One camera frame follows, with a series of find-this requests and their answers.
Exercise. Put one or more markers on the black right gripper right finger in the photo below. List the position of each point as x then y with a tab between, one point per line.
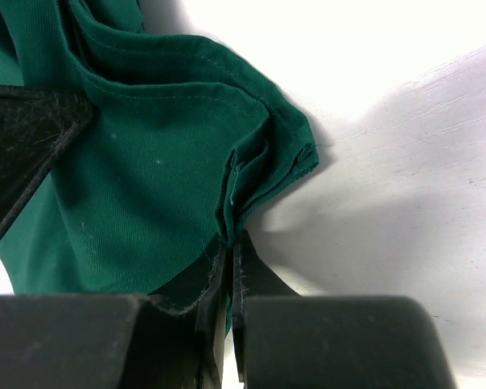
284	340

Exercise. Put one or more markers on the green surgical drape cloth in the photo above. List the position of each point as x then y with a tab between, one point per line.
188	140

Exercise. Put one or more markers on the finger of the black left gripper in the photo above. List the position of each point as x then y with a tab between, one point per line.
36	127

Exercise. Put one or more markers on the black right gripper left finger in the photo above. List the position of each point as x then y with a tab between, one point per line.
171	338

